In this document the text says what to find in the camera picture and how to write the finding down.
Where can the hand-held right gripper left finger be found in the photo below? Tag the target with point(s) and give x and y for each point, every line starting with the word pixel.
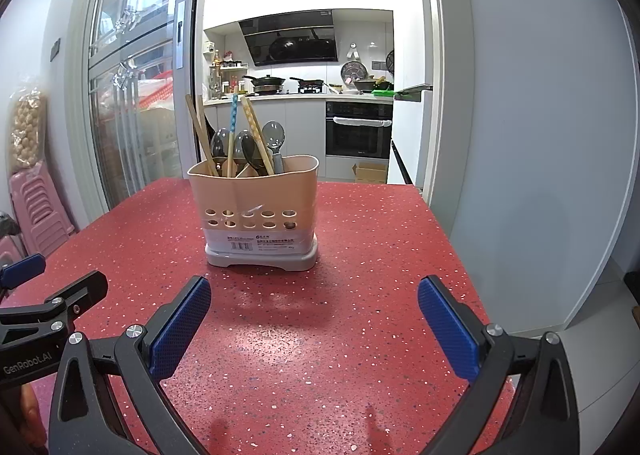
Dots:
pixel 180 330

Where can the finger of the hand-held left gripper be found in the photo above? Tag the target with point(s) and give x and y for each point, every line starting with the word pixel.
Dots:
pixel 22 270
pixel 80 292

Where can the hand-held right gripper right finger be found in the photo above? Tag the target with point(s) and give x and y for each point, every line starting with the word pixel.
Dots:
pixel 447 330

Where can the beige utensil holder grey base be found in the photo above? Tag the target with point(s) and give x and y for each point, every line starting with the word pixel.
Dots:
pixel 250 195

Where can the blue patterned wooden chopstick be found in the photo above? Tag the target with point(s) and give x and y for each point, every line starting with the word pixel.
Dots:
pixel 233 120

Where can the yellow patterned wooden chopstick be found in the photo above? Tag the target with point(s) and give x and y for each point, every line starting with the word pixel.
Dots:
pixel 255 122

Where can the small pink plastic stool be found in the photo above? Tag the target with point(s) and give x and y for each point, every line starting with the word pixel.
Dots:
pixel 10 247

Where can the black plastic bag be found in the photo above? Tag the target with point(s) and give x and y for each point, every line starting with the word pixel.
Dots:
pixel 7 225

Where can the stack of pink plastic stools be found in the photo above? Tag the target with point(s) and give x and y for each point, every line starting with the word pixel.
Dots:
pixel 40 210

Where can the clear bag of pale nuts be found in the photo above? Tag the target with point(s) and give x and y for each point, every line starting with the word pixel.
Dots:
pixel 27 130

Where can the cardboard box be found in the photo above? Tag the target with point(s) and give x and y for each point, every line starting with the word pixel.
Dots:
pixel 370 174

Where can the glass sliding door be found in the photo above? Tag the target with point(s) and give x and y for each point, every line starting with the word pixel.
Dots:
pixel 140 85

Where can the black built-in oven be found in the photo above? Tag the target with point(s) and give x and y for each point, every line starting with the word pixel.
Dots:
pixel 357 130

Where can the seasoning bottle rack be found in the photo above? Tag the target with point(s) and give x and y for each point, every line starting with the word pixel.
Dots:
pixel 225 77

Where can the dark cooking pot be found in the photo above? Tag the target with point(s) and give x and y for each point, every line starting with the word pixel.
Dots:
pixel 367 84

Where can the black wok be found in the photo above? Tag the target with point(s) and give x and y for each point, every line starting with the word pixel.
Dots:
pixel 265 83

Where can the round metal steamer rack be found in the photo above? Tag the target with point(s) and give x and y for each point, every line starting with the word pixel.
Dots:
pixel 354 71

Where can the black frying pan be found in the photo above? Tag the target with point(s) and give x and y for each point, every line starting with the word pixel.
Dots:
pixel 310 83

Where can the white refrigerator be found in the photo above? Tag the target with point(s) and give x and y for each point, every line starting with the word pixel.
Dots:
pixel 412 35

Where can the black range hood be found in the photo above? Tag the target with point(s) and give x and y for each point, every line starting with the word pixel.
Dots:
pixel 290 37

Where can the dark wall switch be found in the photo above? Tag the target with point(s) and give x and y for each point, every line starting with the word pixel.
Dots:
pixel 55 49

